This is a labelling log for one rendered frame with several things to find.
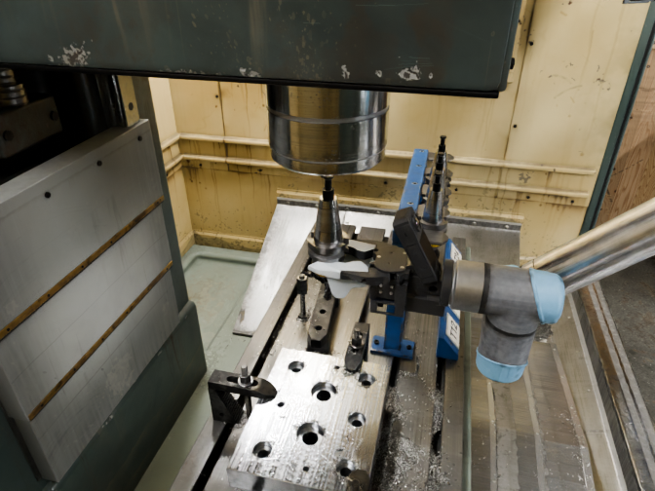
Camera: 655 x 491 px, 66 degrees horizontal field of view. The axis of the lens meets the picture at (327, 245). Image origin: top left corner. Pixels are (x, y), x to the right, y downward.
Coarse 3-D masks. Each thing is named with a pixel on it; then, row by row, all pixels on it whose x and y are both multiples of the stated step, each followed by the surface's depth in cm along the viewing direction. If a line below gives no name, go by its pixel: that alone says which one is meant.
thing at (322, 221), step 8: (320, 200) 72; (336, 200) 72; (320, 208) 72; (328, 208) 72; (336, 208) 72; (320, 216) 73; (328, 216) 72; (336, 216) 73; (320, 224) 73; (328, 224) 73; (336, 224) 73; (320, 232) 74; (328, 232) 73; (336, 232) 74; (320, 240) 74; (328, 240) 74; (336, 240) 74
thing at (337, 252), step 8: (312, 232) 77; (344, 232) 77; (312, 240) 75; (344, 240) 76; (312, 248) 74; (320, 248) 74; (328, 248) 73; (336, 248) 74; (344, 248) 75; (312, 256) 75; (320, 256) 75; (328, 256) 75; (336, 256) 75; (344, 256) 75
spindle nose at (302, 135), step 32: (288, 96) 58; (320, 96) 57; (352, 96) 57; (384, 96) 61; (288, 128) 60; (320, 128) 59; (352, 128) 59; (384, 128) 63; (288, 160) 63; (320, 160) 61; (352, 160) 61
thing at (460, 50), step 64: (0, 0) 55; (64, 0) 53; (128, 0) 52; (192, 0) 50; (256, 0) 49; (320, 0) 47; (384, 0) 46; (448, 0) 45; (512, 0) 44; (0, 64) 60; (64, 64) 58; (128, 64) 56; (192, 64) 54; (256, 64) 52; (320, 64) 50; (384, 64) 49; (448, 64) 48; (512, 64) 48
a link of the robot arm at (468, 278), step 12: (456, 264) 73; (468, 264) 73; (480, 264) 73; (456, 276) 71; (468, 276) 71; (480, 276) 71; (456, 288) 71; (468, 288) 71; (480, 288) 70; (456, 300) 72; (468, 300) 71; (480, 300) 71
